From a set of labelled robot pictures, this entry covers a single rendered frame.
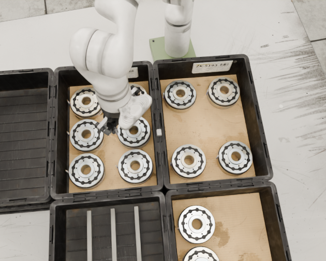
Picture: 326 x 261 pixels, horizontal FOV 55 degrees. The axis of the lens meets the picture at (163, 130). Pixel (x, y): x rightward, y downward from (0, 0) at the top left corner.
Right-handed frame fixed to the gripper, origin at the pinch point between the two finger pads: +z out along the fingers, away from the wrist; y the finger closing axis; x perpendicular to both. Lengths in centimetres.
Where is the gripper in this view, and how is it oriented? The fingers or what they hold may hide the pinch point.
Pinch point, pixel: (121, 120)
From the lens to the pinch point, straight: 82.4
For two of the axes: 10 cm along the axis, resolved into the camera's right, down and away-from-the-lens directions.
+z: -0.2, 3.4, 9.4
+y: -6.3, 7.3, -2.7
